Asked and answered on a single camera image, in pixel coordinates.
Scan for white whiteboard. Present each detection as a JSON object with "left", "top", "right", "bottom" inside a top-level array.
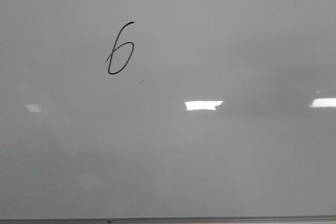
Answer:
[{"left": 1, "top": 0, "right": 335, "bottom": 219}]

